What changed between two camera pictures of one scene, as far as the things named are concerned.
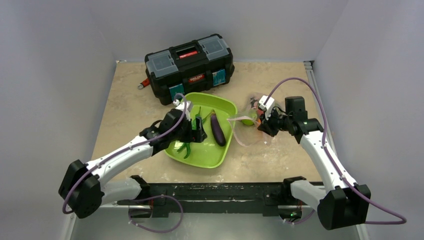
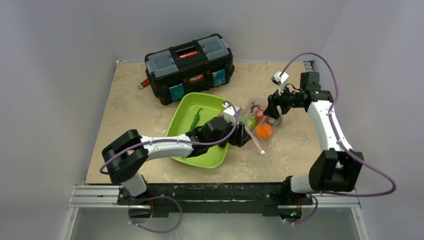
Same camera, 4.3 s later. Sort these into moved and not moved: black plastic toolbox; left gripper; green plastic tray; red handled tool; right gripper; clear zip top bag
Moved: right gripper; left gripper; clear zip top bag
Not moved: black plastic toolbox; red handled tool; green plastic tray
